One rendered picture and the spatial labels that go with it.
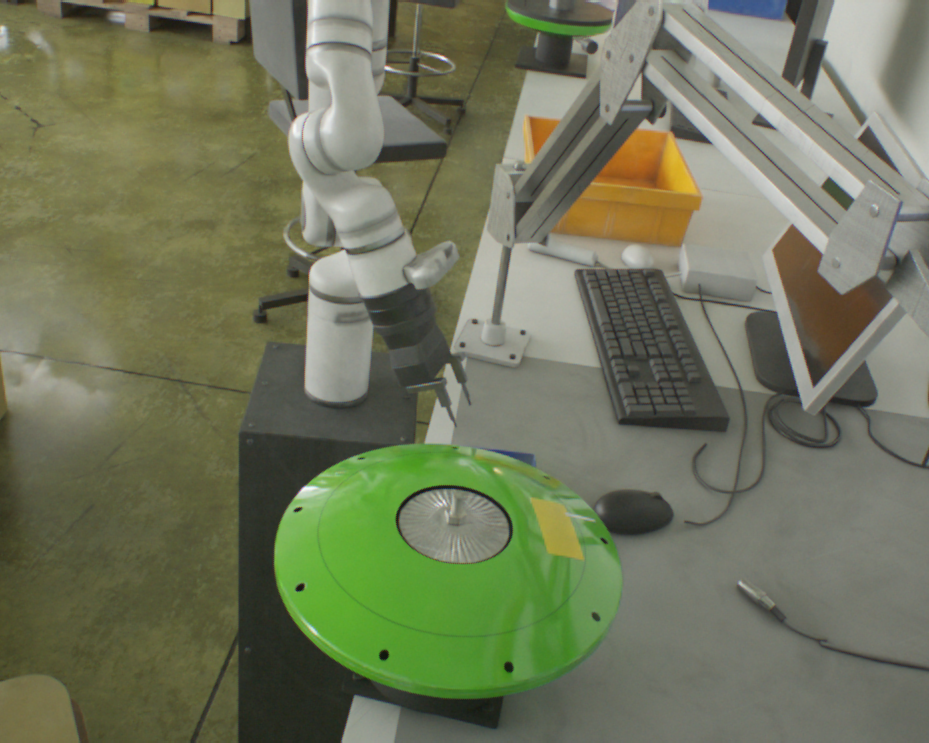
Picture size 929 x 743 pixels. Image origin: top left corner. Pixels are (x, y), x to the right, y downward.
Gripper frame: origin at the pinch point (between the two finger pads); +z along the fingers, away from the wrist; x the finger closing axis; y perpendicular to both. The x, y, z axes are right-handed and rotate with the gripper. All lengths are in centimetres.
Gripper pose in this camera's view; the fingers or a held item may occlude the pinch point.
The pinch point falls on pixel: (463, 414)
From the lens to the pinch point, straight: 119.6
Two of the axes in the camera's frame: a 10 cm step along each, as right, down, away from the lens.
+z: 3.3, 8.7, 3.5
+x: -3.3, 4.6, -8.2
